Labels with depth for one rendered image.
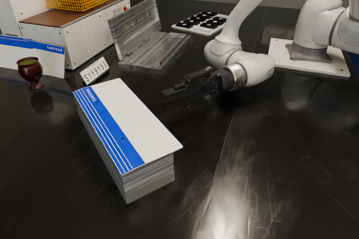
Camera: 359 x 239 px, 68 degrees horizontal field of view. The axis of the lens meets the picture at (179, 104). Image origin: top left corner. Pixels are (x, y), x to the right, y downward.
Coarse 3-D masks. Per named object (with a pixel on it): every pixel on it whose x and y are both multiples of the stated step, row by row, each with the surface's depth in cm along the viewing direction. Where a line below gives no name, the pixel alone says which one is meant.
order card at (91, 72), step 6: (102, 60) 114; (90, 66) 108; (96, 66) 111; (102, 66) 114; (84, 72) 105; (90, 72) 107; (96, 72) 110; (102, 72) 113; (84, 78) 104; (90, 78) 107
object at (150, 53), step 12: (156, 36) 147; (168, 36) 147; (180, 36) 147; (144, 48) 132; (156, 48) 133; (168, 48) 133; (180, 48) 133; (132, 60) 121; (144, 60) 121; (156, 60) 121; (168, 60) 121; (156, 72) 115
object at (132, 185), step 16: (80, 112) 84; (96, 128) 69; (96, 144) 75; (112, 160) 62; (160, 160) 61; (112, 176) 68; (128, 176) 58; (144, 176) 61; (160, 176) 64; (128, 192) 61; (144, 192) 63
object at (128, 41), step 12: (132, 12) 125; (144, 12) 135; (156, 12) 146; (108, 24) 110; (120, 24) 117; (132, 24) 127; (144, 24) 136; (156, 24) 145; (120, 36) 115; (132, 36) 126; (144, 36) 134; (120, 48) 115; (132, 48) 125
